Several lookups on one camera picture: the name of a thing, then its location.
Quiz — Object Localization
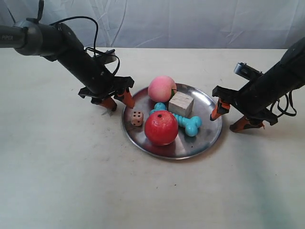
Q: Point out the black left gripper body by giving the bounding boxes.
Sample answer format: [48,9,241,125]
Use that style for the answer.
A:
[56,23,134,105]

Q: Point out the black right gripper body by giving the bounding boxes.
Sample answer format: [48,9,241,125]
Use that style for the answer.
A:
[212,56,305,125]

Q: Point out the small wooden die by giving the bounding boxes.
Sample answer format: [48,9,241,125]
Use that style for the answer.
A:
[131,111,143,126]

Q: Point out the turquoise bone toy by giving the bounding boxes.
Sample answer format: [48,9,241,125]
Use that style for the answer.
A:
[149,102,202,137]

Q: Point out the pink peach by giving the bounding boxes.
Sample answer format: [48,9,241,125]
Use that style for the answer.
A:
[148,75,177,103]

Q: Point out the wooden cube block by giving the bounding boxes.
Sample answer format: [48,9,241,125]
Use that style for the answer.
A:
[168,92,194,117]

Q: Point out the red apple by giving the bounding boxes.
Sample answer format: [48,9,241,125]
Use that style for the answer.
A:
[144,110,178,146]

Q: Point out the round metal plate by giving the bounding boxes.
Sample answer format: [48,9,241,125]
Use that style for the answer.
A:
[122,83,223,160]

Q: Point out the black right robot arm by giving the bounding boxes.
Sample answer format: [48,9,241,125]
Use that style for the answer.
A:
[210,39,305,132]

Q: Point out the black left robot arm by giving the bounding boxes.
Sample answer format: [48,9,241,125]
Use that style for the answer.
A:
[0,18,135,111]

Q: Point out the white backdrop cloth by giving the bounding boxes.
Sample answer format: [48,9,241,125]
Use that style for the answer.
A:
[0,0,305,50]

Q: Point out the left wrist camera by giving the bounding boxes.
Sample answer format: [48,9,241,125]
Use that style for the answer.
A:
[93,49,117,65]

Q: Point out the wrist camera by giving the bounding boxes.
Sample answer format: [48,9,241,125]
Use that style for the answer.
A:
[93,49,117,65]
[234,62,263,81]

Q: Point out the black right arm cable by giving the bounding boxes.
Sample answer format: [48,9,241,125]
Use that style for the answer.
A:
[270,92,297,117]

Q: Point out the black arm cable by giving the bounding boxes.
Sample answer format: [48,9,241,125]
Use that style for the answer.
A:
[270,92,297,117]
[30,0,120,77]

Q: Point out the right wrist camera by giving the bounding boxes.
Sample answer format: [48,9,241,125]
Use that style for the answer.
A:
[234,62,263,81]

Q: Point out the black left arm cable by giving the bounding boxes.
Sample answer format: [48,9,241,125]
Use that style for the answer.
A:
[30,0,120,77]

